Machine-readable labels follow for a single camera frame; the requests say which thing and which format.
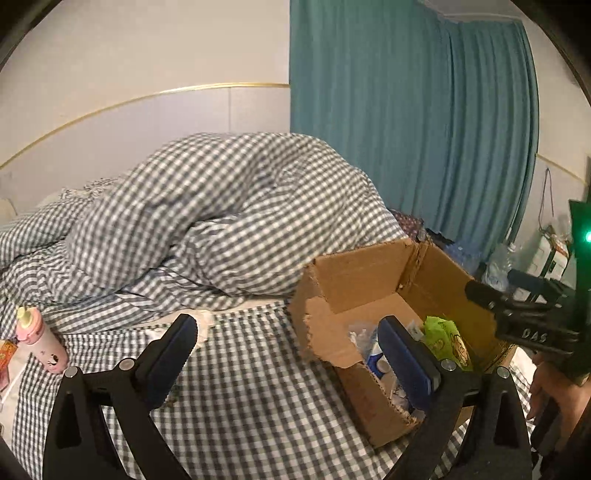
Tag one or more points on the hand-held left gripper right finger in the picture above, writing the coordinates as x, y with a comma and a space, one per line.
406, 364

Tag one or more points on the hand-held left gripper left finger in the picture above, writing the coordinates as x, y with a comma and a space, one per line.
178, 350

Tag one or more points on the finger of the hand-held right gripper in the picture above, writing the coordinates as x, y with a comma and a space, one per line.
489, 295
531, 280

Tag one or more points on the blue tissue packet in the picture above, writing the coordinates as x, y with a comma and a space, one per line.
375, 357

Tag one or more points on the green wet wipes packet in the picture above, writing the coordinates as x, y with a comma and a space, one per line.
445, 341

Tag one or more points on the cardboard box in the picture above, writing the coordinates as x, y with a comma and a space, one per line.
351, 286

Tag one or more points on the person's right hand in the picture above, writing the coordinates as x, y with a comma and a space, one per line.
554, 387

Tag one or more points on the clear water bottle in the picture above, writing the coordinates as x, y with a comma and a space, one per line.
498, 267

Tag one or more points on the white carton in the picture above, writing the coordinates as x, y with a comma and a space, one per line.
549, 251

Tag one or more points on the white cloth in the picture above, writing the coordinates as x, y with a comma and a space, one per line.
203, 323

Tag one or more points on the blue patterned bag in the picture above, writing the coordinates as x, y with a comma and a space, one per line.
461, 256

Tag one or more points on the grey checkered bed sheet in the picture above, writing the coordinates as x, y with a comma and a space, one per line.
254, 392

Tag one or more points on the dark patterned cloth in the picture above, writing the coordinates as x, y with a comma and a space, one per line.
408, 224

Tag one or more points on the pink drinking bottle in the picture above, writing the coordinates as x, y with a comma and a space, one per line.
44, 346

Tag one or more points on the grey checkered duvet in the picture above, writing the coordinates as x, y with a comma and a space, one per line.
207, 207

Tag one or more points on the red orange packet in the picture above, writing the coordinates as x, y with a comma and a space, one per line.
7, 357

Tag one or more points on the patterned pillow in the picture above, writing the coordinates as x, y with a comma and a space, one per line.
92, 185

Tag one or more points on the teal curtain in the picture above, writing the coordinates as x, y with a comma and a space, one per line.
392, 115

